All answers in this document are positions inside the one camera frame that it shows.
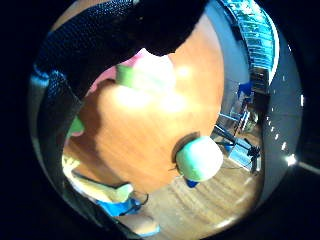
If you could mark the black camera tripod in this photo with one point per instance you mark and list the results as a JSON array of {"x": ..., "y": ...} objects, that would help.
[{"x": 254, "y": 155}]

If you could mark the pink and green soft toy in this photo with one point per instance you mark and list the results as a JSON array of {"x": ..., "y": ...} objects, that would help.
[{"x": 146, "y": 75}]

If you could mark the large glass window wall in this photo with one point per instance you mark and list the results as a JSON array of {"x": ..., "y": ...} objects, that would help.
[{"x": 256, "y": 33}]

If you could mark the blue chair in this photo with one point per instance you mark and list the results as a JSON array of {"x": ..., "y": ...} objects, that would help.
[{"x": 246, "y": 89}]

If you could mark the the person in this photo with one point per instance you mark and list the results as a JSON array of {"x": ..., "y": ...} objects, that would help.
[{"x": 100, "y": 190}]

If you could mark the blue metal frame stand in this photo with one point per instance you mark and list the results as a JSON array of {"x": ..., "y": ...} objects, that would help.
[{"x": 233, "y": 138}]

